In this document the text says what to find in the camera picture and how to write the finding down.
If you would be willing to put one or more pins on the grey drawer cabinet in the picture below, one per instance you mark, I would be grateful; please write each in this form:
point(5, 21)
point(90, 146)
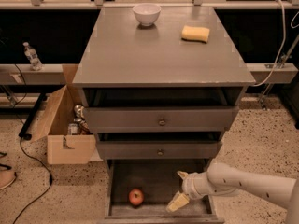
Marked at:
point(128, 65)

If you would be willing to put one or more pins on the grey drawer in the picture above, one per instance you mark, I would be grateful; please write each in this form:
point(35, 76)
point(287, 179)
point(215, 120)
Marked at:
point(160, 119)
point(163, 145)
point(159, 182)

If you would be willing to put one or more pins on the white ceramic bowl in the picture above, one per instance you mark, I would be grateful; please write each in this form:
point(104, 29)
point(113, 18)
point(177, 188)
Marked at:
point(146, 13)

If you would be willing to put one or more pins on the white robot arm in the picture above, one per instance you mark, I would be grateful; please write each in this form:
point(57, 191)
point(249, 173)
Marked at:
point(221, 179)

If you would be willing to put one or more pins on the grey middle drawer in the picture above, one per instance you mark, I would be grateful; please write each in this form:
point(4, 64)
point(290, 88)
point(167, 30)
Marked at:
point(163, 145)

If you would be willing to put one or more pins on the metal items in box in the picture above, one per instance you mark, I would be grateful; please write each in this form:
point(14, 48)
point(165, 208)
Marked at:
point(79, 125)

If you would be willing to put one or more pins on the grey bottom drawer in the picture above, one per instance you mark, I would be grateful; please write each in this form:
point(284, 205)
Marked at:
point(159, 182)

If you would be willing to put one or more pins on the yellow sponge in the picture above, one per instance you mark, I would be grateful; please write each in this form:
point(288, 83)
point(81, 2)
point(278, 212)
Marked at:
point(195, 33)

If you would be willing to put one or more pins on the clear plastic water bottle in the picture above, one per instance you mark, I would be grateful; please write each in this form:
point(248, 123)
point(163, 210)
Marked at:
point(32, 57)

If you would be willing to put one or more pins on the grey top drawer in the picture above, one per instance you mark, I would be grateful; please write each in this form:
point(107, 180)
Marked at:
point(160, 119)

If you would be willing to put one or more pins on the open cardboard box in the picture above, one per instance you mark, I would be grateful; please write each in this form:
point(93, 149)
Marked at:
point(63, 148)

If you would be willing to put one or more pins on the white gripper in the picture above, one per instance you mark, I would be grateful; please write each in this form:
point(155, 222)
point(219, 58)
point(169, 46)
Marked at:
point(191, 185)

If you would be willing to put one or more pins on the red apple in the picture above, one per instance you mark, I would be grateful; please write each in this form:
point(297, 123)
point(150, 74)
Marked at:
point(136, 197)

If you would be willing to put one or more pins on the grey wall rail shelf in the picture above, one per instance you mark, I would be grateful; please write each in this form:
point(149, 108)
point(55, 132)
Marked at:
point(60, 74)

